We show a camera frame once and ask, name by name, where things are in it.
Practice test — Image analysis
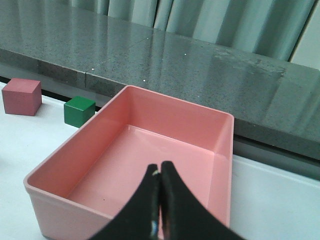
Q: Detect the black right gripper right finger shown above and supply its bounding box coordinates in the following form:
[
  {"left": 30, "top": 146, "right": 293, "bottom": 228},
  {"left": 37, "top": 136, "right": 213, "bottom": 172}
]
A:
[{"left": 160, "top": 161, "right": 242, "bottom": 240}]

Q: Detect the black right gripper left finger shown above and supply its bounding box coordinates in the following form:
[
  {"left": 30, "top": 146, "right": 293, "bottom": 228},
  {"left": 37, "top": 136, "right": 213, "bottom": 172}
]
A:
[{"left": 91, "top": 164, "right": 160, "bottom": 240}]

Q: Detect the pink plastic bin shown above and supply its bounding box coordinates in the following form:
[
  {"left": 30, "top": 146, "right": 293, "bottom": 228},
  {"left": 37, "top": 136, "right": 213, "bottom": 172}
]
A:
[{"left": 23, "top": 85, "right": 235, "bottom": 240}]

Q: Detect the right green cube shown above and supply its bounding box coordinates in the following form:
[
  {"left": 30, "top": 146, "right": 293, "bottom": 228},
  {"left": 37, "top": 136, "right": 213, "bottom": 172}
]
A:
[{"left": 63, "top": 96, "right": 96, "bottom": 128}]

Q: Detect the pink cube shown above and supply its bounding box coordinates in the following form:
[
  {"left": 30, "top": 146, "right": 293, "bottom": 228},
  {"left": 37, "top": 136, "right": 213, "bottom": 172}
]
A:
[{"left": 1, "top": 78, "right": 42, "bottom": 116}]

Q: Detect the grey stone counter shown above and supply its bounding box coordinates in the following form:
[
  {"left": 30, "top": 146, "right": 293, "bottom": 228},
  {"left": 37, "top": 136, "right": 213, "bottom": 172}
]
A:
[{"left": 0, "top": 0, "right": 320, "bottom": 159}]

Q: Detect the grey curtain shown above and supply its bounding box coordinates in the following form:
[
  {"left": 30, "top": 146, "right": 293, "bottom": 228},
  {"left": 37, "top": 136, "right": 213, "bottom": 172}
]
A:
[{"left": 67, "top": 0, "right": 315, "bottom": 61}]

